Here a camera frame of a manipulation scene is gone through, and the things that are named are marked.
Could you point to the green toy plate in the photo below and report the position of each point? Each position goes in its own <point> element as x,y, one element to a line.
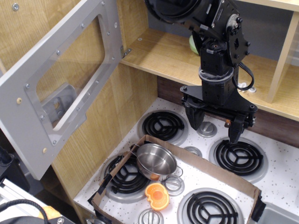
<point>193,47</point>

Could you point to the grey toy microwave door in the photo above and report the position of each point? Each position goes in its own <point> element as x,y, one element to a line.
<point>83,50</point>

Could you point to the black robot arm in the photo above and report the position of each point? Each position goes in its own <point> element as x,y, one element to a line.
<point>216,28</point>

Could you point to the grey stove knob centre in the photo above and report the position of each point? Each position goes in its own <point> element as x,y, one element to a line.
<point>174,185</point>

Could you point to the grey stove knob back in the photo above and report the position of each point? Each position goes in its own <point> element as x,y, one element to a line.
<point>207,130</point>

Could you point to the grey stove knob middle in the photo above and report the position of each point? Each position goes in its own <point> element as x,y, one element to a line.
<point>193,150</point>

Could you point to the small steel pot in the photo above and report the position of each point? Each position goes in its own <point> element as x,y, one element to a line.
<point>155,162</point>

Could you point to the white door latch clip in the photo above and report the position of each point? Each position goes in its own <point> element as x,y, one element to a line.
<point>244,85</point>

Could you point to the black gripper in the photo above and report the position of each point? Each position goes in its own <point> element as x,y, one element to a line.
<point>222,100</point>

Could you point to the front right black burner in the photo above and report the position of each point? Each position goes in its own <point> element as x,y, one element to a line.
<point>208,206</point>

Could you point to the metal door hinge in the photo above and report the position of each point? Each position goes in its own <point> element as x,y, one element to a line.
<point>124,52</point>

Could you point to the back right black burner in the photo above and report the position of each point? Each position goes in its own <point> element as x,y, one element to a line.
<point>244,158</point>

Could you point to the black burner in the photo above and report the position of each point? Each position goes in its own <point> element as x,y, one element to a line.
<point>208,206</point>
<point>244,158</point>
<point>165,125</point>
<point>128,185</point>

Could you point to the back left black burner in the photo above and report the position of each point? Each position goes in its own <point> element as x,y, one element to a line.
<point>165,125</point>

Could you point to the grey wall phone holder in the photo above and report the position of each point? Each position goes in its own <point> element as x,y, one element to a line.
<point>58,102</point>

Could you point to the wooden shelf divider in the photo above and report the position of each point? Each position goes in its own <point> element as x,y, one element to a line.
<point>286,56</point>

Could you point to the front left black burner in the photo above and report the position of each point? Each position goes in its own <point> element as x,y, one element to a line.
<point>128,185</point>

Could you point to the brown cardboard frame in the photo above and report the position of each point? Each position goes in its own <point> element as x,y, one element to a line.
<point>197,173</point>

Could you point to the black box on floor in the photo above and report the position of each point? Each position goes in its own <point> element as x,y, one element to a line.
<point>11,170</point>

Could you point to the orange toy fruit half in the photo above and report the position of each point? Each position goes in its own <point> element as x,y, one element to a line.
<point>158,196</point>

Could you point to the grey stove knob front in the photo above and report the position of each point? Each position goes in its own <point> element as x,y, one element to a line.
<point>149,216</point>

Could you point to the grey stove knob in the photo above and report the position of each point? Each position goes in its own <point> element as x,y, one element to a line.
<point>193,150</point>
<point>174,185</point>
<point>207,130</point>
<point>149,216</point>

